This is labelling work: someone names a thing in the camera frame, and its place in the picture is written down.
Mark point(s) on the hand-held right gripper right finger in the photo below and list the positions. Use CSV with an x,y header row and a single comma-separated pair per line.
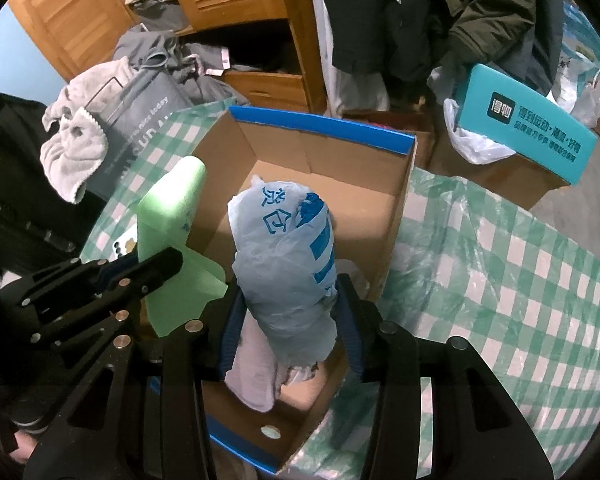
x,y
353,332

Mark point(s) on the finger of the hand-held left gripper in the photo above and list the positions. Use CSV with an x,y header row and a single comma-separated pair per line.
x,y
80,272
150,272

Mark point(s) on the brown cardboard box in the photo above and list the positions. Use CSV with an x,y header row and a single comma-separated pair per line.
x,y
505,180

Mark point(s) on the olive hanging jacket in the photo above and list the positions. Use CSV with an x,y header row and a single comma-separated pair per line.
x,y
495,15

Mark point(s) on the grey clothing pile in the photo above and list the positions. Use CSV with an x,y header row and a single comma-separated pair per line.
x,y
155,50

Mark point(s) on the light green foam sheet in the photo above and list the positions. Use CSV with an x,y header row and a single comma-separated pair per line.
x,y
167,210

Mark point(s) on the grey printed bag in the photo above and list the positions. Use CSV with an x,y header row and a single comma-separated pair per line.
x,y
140,110

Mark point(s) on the blue-printed plastic bag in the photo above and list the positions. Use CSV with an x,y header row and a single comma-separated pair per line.
x,y
280,270

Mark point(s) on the black cloth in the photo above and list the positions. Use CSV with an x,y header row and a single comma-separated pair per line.
x,y
15,170

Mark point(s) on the green checkered tablecloth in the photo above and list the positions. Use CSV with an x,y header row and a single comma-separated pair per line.
x,y
480,285

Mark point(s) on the teal printed box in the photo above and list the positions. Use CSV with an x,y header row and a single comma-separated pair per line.
x,y
480,105

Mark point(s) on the white translucent plastic bag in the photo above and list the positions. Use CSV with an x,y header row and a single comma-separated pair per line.
x,y
472,145

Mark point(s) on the black hanging jacket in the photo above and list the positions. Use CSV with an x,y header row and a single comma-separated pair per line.
x,y
375,25

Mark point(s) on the grey sock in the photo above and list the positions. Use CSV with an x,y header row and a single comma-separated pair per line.
x,y
252,375

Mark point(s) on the blue-rimmed cardboard box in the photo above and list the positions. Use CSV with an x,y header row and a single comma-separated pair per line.
x,y
330,200

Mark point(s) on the blue patterned plastic bag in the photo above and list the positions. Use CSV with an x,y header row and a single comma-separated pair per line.
x,y
580,35

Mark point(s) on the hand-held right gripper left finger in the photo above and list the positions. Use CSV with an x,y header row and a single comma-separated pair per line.
x,y
230,332

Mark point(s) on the light grey towel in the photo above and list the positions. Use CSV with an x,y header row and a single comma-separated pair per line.
x,y
75,150

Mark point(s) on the clear plastic bag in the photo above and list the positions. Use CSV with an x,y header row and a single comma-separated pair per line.
x,y
587,102

